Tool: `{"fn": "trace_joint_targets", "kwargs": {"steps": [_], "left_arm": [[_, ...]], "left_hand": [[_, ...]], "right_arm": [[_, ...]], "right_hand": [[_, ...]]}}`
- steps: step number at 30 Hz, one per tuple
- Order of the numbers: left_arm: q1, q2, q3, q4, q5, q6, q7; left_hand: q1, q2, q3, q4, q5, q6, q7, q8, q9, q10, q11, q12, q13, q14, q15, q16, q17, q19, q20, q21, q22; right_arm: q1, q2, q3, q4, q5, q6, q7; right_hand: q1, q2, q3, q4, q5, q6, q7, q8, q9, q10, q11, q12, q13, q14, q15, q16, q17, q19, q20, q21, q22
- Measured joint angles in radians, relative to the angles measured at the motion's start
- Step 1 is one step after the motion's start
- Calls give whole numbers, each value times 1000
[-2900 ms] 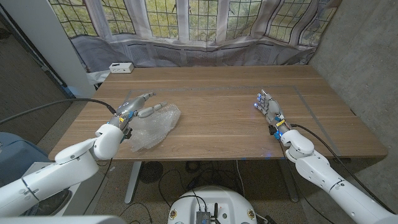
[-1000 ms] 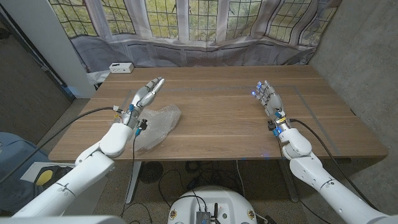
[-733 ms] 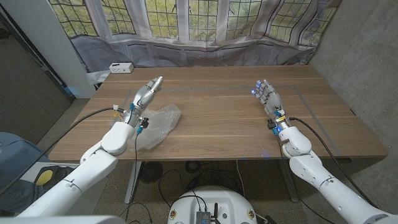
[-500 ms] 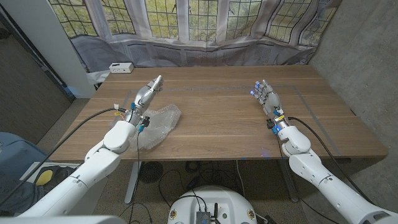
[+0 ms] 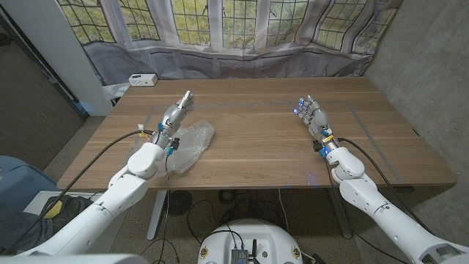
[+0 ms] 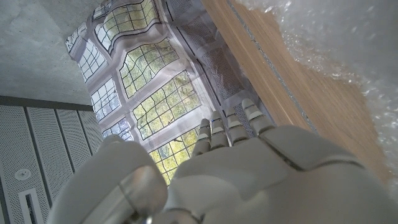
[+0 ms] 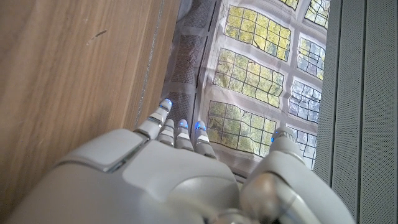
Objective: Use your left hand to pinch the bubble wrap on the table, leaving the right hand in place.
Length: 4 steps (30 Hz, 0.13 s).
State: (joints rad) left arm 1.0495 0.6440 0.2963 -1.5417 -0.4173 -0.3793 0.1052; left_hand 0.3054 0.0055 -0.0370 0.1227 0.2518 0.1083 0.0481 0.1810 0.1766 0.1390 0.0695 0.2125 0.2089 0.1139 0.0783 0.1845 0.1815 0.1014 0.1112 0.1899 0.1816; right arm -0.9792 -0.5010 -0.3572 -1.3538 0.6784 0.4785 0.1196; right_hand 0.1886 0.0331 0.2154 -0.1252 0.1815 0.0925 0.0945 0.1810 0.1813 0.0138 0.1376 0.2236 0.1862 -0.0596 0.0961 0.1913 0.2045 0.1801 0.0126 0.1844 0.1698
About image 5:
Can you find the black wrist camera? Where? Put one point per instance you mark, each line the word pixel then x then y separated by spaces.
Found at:
pixel 174 143
pixel 317 145

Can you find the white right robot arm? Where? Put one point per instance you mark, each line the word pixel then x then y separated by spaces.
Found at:
pixel 381 212

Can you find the black shoe with yellow patch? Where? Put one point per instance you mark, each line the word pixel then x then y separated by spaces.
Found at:
pixel 53 209

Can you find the white table leg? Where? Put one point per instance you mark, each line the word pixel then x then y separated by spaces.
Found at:
pixel 157 216

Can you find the round black floor fan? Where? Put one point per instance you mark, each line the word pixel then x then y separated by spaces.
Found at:
pixel 177 202

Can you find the small grey torso box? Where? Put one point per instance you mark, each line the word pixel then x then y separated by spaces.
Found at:
pixel 239 257

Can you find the grey table leg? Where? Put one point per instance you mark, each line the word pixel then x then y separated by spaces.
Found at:
pixel 339 216

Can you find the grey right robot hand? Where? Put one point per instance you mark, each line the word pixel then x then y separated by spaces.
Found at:
pixel 317 117

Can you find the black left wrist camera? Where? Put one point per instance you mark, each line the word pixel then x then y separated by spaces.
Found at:
pixel 174 143

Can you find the printed window backdrop cloth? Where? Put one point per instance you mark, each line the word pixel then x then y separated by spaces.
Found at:
pixel 238 58

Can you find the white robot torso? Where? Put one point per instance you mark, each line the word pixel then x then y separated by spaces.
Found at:
pixel 271 238

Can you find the clear bubble wrap sheet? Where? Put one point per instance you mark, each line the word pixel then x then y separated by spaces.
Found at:
pixel 198 137

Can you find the white box on table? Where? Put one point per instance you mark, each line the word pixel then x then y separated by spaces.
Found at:
pixel 143 80

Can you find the person leg in jeans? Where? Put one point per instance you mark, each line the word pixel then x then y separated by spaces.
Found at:
pixel 22 231

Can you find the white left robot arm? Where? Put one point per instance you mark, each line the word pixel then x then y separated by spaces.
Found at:
pixel 121 194

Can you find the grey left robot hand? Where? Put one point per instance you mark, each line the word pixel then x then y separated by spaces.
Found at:
pixel 172 117

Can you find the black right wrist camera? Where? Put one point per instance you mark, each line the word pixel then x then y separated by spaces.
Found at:
pixel 317 145

